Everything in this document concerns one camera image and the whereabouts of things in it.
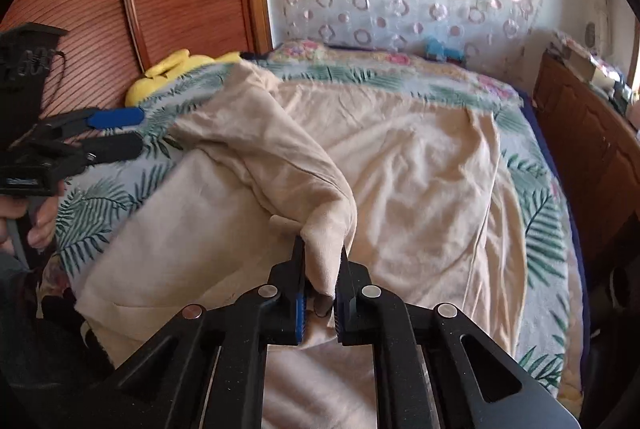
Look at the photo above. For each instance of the small round grey fan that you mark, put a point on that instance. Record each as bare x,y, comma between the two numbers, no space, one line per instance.
590,34

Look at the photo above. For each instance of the bed with leaf-pattern sheet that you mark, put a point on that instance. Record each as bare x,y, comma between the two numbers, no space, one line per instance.
540,219

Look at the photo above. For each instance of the stack of books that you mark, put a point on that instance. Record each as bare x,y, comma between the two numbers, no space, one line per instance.
590,64

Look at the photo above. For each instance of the person's left hand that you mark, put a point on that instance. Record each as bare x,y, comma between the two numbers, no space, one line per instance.
42,224

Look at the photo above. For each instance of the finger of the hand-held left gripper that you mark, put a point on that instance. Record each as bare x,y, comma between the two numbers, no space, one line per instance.
115,150
115,117

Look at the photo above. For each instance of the dark blue bed sheet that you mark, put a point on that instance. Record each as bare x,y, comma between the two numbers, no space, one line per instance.
575,259

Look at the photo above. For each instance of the white lace curtain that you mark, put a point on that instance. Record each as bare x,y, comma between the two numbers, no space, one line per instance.
602,4

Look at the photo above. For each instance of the yellow plush toy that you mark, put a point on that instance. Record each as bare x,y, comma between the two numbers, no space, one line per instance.
160,76

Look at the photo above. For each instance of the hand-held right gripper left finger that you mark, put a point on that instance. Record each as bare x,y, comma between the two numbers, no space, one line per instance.
300,316

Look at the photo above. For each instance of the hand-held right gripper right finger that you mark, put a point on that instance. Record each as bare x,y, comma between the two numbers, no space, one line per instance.
345,309

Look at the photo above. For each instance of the beige printed t-shirt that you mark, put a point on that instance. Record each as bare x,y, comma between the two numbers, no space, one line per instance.
400,169

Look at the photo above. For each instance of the wooden panelled cabinet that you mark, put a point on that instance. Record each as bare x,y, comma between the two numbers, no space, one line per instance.
590,134

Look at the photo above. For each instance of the blue box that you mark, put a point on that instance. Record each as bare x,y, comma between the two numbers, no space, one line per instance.
442,49

